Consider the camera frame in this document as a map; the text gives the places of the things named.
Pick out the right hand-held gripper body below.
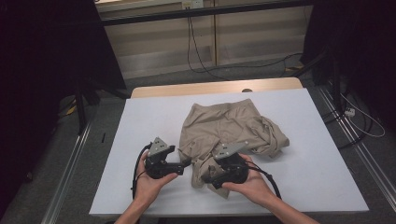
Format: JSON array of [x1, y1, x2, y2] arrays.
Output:
[[214, 141, 250, 185]]

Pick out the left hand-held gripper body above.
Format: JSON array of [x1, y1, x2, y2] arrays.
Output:
[[144, 136, 171, 180]]

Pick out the beige shorts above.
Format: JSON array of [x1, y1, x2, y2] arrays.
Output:
[[177, 98, 290, 200]]

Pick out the person's left hand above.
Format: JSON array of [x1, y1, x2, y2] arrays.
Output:
[[134, 151, 179, 205]]

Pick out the person's right hand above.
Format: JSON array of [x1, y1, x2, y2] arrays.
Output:
[[221, 154, 276, 206]]

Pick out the white table cover sheet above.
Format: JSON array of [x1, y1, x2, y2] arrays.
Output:
[[88, 88, 370, 217]]

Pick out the black metal stand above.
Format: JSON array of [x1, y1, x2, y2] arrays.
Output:
[[291, 49, 344, 107], [74, 83, 132, 135]]

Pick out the beige wooden cabinet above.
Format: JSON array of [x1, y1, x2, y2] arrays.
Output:
[[94, 0, 314, 80]]

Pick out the black curtain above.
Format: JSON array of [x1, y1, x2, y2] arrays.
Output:
[[0, 0, 127, 217], [300, 0, 396, 133]]

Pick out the black horizontal bar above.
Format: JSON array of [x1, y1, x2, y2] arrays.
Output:
[[100, 0, 313, 27]]

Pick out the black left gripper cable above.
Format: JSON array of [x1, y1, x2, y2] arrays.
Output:
[[131, 142, 153, 201]]

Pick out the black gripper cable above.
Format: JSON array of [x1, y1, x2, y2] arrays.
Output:
[[131, 142, 153, 201], [247, 161, 283, 201]]

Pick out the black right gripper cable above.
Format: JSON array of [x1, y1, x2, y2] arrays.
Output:
[[247, 161, 283, 201]]

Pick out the black hanging cable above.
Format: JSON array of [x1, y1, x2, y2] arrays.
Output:
[[189, 17, 304, 75], [186, 17, 231, 81]]

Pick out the aluminium floor rail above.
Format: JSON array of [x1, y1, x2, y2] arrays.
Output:
[[315, 84, 396, 205], [40, 120, 93, 224]]

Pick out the black floor cable bundle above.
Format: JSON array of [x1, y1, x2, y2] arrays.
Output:
[[321, 89, 375, 150]]

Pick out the white floor cable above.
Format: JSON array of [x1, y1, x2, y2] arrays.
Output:
[[339, 92, 387, 139]]

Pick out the white wall socket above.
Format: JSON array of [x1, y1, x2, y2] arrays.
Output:
[[181, 0, 205, 9]]

